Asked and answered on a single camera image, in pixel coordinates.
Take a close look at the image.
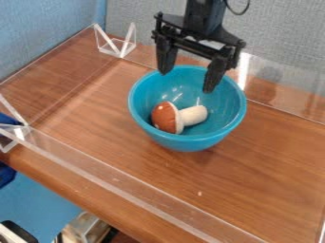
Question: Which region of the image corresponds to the blue cloth object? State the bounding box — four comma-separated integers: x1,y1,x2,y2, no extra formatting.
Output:
0,112,22,189

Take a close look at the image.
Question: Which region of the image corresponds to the clear acrylic barrier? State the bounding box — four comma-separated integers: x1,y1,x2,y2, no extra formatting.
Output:
2,126,267,243
126,31,325,125

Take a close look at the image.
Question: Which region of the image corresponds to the clear acrylic left bracket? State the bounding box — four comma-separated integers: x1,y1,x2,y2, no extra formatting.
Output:
0,94,30,153

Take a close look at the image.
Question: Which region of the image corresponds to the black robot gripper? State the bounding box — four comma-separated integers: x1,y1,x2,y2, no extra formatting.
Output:
153,0,246,93

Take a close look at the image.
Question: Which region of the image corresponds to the brown and white toy mushroom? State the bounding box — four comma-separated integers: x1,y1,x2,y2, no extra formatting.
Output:
152,102,209,134

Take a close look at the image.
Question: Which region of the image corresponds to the clear acrylic corner bracket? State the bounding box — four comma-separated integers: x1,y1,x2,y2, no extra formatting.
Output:
93,23,138,59

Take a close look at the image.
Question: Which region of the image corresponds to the blue bowl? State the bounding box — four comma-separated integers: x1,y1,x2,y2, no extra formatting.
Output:
129,65,248,152

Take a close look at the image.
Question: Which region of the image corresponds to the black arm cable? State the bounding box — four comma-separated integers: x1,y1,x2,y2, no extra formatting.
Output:
222,0,252,16

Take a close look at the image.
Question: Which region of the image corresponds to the black and white object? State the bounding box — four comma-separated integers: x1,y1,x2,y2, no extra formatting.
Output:
0,220,39,243

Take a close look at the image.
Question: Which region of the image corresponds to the clear acrylic back barrier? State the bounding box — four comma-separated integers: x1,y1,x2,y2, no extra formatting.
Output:
126,31,325,125

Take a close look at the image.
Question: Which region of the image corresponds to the clear acrylic front barrier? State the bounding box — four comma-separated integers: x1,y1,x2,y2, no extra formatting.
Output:
2,126,267,243

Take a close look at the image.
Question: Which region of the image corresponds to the metal table frame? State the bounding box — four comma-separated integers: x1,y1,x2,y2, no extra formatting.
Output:
53,212,113,243

